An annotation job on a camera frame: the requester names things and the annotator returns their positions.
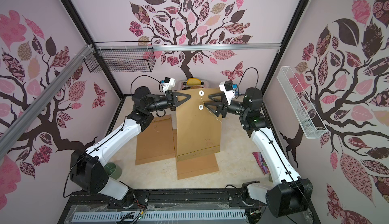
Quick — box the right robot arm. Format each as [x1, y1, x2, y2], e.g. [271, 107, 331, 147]
[204, 88, 314, 218]

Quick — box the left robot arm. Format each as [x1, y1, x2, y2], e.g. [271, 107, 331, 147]
[67, 86, 191, 201]

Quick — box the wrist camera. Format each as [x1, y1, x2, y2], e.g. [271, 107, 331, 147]
[161, 77, 176, 93]
[219, 80, 238, 105]

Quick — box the colourful patterned bag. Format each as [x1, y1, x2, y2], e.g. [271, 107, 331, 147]
[252, 152, 269, 174]

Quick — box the mint green toaster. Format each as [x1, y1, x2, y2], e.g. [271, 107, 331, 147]
[177, 80, 210, 90]

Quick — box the yellow bread slice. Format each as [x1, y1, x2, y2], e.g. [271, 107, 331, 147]
[186, 78, 202, 86]

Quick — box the brown file bag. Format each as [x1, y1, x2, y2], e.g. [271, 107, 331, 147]
[135, 115, 175, 165]
[173, 129, 219, 180]
[176, 88, 222, 161]

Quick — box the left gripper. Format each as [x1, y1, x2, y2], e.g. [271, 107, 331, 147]
[145, 90, 190, 113]

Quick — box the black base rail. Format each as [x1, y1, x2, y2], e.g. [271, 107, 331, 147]
[58, 186, 320, 224]

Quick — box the green cup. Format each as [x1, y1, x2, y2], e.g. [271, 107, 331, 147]
[104, 162, 123, 180]

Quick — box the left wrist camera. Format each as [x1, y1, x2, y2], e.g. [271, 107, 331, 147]
[161, 77, 176, 93]

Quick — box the white wire basket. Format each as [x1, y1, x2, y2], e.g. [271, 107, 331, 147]
[277, 66, 328, 139]

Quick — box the white slotted cable duct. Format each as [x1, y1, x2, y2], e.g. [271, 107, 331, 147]
[70, 209, 246, 223]

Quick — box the black wire basket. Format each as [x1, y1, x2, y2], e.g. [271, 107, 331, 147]
[84, 39, 156, 73]

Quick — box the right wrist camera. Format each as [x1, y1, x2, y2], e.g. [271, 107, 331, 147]
[219, 80, 238, 105]

